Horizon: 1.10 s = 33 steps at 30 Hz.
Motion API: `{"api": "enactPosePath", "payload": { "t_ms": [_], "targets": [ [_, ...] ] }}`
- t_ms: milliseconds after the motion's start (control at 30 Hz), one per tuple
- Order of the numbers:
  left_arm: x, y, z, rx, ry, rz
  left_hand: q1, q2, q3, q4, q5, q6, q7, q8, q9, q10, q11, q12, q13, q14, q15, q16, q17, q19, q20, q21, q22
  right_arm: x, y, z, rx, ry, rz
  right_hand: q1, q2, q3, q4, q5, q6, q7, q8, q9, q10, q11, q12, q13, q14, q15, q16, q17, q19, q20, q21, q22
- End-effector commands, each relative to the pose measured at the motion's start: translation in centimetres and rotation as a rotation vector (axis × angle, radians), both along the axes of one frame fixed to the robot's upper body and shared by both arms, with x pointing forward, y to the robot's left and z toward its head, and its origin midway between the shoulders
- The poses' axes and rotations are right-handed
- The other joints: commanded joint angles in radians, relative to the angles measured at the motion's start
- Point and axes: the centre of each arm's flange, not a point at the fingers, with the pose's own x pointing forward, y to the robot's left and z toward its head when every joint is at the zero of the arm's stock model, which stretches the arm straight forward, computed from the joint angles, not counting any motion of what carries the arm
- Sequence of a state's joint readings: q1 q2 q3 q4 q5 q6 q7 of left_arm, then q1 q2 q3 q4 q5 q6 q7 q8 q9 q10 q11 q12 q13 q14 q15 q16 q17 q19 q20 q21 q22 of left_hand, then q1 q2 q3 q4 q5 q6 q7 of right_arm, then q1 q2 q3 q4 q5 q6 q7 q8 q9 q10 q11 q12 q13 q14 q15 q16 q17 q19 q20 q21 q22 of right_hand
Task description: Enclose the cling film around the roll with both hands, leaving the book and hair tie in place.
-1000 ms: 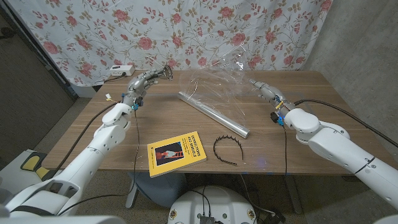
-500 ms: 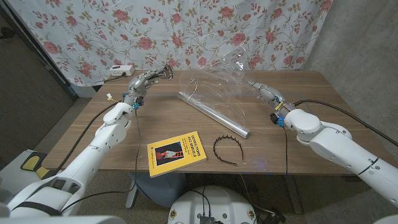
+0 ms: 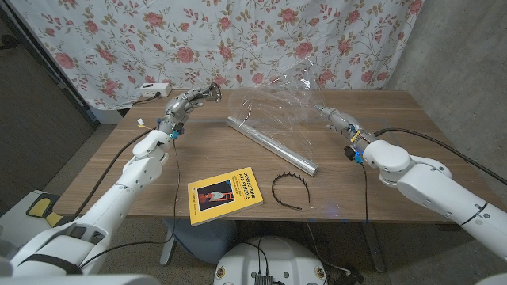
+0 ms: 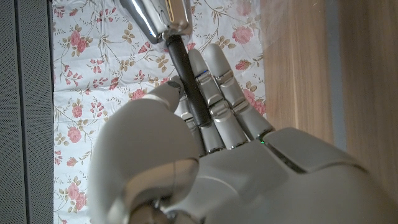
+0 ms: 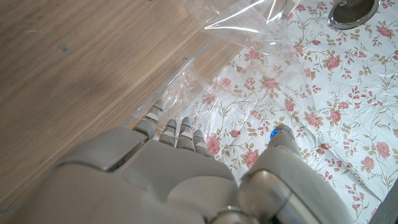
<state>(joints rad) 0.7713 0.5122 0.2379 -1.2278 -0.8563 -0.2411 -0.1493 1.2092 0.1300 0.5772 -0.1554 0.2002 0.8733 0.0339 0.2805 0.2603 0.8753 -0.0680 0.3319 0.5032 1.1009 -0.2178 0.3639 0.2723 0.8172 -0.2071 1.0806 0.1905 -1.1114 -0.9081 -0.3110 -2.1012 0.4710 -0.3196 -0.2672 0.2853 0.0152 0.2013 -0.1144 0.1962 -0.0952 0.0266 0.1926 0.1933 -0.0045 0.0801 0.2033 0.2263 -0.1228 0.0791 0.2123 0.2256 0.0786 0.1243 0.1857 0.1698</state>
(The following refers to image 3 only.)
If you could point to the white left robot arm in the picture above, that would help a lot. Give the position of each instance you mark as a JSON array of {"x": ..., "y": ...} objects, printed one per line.
[{"x": 111, "y": 206}]

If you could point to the white floor platform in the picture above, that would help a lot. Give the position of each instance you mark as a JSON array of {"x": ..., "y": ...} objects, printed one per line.
[{"x": 16, "y": 221}]

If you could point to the white power strip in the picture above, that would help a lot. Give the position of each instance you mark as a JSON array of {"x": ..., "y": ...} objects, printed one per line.
[{"x": 152, "y": 90}]

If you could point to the yellow book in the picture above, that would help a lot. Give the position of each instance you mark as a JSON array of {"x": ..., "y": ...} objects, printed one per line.
[{"x": 226, "y": 196}]

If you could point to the blue-grey stool under table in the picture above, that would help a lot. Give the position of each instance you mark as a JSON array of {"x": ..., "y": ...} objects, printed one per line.
[{"x": 206, "y": 241}]

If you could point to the black box on floor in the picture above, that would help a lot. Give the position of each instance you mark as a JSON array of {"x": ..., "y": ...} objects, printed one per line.
[{"x": 348, "y": 277}]

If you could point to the transparent cling film sheet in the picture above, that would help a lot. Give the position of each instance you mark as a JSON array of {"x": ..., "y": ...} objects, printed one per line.
[{"x": 277, "y": 111}]

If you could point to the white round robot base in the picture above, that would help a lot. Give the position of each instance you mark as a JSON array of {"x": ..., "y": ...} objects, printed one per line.
[{"x": 273, "y": 257}]

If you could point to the yellow pad with black rim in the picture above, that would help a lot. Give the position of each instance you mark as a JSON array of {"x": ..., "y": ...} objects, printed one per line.
[{"x": 39, "y": 206}]

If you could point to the silver cling film roll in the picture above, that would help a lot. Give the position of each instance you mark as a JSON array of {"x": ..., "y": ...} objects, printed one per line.
[{"x": 273, "y": 147}]

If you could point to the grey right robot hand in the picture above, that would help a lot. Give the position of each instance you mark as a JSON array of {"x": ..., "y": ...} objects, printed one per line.
[{"x": 344, "y": 120}]

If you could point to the black toothed hair band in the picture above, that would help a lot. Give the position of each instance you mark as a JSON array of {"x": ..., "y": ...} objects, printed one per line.
[{"x": 273, "y": 192}]

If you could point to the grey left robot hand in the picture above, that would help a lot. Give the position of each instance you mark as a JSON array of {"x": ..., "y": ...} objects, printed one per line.
[{"x": 178, "y": 109}]

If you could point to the white table leg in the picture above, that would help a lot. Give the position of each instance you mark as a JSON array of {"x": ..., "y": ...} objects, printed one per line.
[{"x": 167, "y": 249}]

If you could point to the grey table leg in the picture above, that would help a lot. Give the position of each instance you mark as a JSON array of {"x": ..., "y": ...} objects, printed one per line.
[{"x": 374, "y": 249}]

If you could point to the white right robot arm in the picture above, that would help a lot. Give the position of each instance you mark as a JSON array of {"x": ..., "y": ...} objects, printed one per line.
[{"x": 435, "y": 186}]

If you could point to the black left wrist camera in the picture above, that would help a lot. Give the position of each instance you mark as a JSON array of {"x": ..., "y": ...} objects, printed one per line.
[{"x": 176, "y": 130}]

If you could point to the dark grey partition panel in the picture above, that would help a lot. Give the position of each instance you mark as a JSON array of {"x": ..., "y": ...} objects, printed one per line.
[{"x": 31, "y": 118}]

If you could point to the floral backdrop cloth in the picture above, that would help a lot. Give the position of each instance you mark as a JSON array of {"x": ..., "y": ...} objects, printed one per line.
[{"x": 237, "y": 39}]

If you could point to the grey finned module on base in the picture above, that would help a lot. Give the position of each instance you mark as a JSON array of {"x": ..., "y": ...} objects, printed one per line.
[{"x": 263, "y": 279}]

